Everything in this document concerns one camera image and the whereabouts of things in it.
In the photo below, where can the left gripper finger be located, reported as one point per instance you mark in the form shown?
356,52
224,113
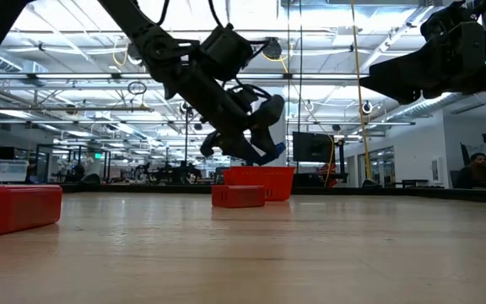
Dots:
241,152
266,139

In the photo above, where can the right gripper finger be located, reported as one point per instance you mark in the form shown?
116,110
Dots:
403,80

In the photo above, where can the red wall charger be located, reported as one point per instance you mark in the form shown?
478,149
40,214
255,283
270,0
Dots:
15,209
238,196

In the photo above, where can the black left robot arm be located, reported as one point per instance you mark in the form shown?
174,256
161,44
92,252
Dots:
142,29

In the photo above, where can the red plastic bin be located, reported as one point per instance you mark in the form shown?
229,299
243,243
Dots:
277,183

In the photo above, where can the black monitor screen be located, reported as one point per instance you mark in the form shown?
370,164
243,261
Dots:
312,148

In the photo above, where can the person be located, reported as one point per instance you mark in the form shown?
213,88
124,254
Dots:
477,173

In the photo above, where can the clear plastic storage box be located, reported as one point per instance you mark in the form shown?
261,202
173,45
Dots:
10,171

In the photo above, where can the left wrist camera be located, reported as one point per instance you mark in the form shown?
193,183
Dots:
226,52

